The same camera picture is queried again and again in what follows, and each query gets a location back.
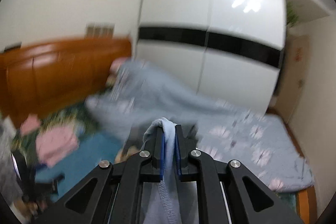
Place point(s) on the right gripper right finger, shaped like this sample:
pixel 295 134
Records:
pixel 227 192

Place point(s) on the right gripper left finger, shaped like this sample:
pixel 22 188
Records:
pixel 111 194

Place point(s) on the light blue garment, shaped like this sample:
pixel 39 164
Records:
pixel 160 203

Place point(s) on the pink folded garment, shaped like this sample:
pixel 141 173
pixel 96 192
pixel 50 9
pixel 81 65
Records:
pixel 47 142

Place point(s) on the blue floral bed blanket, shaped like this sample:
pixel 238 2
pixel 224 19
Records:
pixel 94 145

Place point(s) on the grey floral quilt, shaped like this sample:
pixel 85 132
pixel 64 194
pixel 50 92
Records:
pixel 143 93

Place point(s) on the brown wooden headboard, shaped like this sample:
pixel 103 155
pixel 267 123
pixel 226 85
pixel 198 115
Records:
pixel 44 78

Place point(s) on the cream door with red sticker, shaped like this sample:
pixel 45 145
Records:
pixel 293 75

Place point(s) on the white black sliding wardrobe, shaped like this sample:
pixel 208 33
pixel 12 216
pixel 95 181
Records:
pixel 228 49

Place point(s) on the wall switch panel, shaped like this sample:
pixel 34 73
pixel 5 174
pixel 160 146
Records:
pixel 95 30

